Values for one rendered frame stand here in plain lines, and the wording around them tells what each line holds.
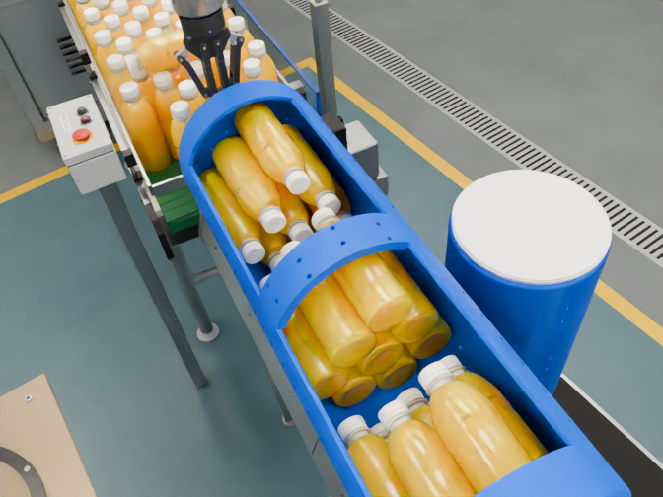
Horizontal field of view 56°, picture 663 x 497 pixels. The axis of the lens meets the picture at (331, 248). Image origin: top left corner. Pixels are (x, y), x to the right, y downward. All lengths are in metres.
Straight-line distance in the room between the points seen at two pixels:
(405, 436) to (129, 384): 1.63
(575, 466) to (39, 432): 0.76
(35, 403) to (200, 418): 1.11
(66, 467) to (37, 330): 1.59
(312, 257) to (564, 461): 0.40
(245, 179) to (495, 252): 0.45
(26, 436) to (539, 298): 0.85
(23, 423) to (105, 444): 1.14
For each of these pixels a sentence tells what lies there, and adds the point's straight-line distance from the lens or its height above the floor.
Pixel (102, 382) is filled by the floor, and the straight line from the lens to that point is 2.36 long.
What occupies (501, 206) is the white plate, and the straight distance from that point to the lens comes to 1.19.
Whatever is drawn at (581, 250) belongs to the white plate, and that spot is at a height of 1.04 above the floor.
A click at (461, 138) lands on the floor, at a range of 2.98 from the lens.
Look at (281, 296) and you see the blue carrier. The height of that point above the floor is 1.18.
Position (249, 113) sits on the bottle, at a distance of 1.16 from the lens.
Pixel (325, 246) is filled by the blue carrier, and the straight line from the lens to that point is 0.86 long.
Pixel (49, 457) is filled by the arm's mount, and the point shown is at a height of 1.01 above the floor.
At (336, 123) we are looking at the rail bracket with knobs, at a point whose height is 1.00.
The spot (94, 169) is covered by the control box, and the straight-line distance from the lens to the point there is 1.38.
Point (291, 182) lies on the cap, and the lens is 1.03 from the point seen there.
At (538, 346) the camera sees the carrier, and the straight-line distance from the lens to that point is 1.25.
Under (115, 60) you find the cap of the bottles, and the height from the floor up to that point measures 1.12.
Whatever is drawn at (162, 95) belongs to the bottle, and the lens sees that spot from 1.48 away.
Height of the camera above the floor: 1.88
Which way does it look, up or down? 49 degrees down
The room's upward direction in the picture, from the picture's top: 7 degrees counter-clockwise
